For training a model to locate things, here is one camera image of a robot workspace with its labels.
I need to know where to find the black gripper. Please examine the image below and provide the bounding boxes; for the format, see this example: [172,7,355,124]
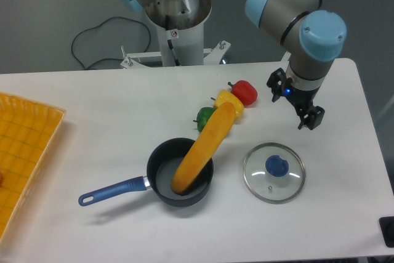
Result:
[267,68,325,130]

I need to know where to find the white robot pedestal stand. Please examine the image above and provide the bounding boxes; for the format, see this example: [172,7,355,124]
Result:
[120,0,231,69]

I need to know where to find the black floor cable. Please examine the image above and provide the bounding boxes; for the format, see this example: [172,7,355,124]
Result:
[71,17,152,70]

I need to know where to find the black device at table corner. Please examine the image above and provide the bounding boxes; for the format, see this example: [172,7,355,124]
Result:
[379,216,394,248]

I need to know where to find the glass pot lid blue knob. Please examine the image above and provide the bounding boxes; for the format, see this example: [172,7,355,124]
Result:
[243,142,307,204]

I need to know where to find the dark saucepan blue handle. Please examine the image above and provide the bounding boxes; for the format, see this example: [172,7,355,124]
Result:
[78,137,215,208]

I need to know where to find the yellow woven basket tray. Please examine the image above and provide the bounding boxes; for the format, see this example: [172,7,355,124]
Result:
[1,92,66,238]

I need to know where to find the yellow bread loaf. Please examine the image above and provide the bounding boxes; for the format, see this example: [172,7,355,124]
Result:
[171,102,235,195]

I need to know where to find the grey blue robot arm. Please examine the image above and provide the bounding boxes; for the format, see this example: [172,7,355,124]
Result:
[122,0,347,129]

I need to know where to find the red toy bell pepper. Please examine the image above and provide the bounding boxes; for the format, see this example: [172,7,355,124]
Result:
[228,80,258,107]

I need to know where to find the yellow toy bell pepper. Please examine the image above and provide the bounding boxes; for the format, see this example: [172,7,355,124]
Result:
[211,89,244,121]

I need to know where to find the green toy bell pepper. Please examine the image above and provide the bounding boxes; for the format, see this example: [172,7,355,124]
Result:
[193,107,215,132]

